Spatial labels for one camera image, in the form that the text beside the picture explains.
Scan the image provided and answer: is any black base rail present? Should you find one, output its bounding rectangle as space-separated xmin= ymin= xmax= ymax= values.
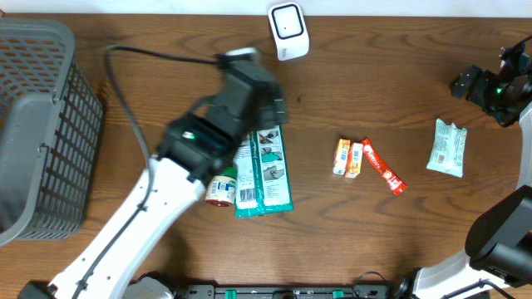
xmin=124 ymin=272 xmax=491 ymax=299

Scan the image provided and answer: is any orange tissue pack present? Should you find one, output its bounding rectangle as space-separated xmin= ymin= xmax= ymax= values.
xmin=344 ymin=143 xmax=363 ymax=179
xmin=332 ymin=139 xmax=351 ymax=175

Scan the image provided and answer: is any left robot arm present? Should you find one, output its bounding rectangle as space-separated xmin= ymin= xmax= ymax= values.
xmin=18 ymin=77 xmax=287 ymax=298

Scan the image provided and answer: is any red adhesive tube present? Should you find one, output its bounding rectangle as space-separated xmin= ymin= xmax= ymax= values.
xmin=362 ymin=139 xmax=407 ymax=196

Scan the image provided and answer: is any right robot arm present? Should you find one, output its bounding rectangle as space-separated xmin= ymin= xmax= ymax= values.
xmin=390 ymin=58 xmax=531 ymax=298

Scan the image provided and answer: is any mint green wipes pack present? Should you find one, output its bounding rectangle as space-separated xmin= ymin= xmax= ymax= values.
xmin=426 ymin=119 xmax=468 ymax=178

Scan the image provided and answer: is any green 3M adhesive package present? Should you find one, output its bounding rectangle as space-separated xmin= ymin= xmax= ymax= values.
xmin=234 ymin=125 xmax=293 ymax=218

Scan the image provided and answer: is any white barcode scanner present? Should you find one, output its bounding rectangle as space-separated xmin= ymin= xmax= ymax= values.
xmin=268 ymin=2 xmax=310 ymax=61

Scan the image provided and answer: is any green-lidded small jar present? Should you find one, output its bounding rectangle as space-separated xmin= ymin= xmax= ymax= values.
xmin=205 ymin=167 xmax=238 ymax=207

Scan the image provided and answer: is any grey plastic mesh basket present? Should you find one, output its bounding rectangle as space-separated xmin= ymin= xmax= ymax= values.
xmin=1 ymin=18 xmax=105 ymax=245

